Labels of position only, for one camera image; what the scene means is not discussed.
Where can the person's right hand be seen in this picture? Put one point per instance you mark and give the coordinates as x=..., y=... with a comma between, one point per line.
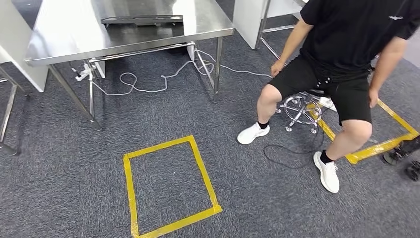
x=277, y=69

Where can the person's left hand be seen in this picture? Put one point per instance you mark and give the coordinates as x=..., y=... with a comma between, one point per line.
x=374, y=97

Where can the black plastic panel part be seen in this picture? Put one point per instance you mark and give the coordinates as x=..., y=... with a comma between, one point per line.
x=141, y=20

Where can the person's left forearm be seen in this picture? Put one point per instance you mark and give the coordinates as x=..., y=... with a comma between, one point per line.
x=387, y=65

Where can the person's right forearm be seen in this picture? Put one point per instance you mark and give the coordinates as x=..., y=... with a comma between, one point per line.
x=292, y=42

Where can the stainless steel workbench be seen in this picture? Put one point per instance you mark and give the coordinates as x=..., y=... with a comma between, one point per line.
x=65, y=33

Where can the stainless steel table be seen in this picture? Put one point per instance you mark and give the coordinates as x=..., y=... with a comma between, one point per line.
x=9, y=105
x=261, y=28

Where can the white power strip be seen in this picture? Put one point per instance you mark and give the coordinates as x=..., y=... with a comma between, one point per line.
x=83, y=73
x=328, y=103

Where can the black seat chrome stool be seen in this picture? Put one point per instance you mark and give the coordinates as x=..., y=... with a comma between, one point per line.
x=300, y=111

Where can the yellow floor tape square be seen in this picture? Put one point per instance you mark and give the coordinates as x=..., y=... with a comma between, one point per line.
x=377, y=149
x=131, y=197

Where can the white partition panel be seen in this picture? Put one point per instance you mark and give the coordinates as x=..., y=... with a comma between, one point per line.
x=246, y=19
x=19, y=49

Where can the black humanoid robot legs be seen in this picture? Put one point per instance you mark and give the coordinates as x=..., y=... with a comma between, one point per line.
x=402, y=152

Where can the person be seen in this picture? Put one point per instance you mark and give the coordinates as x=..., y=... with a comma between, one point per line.
x=347, y=39

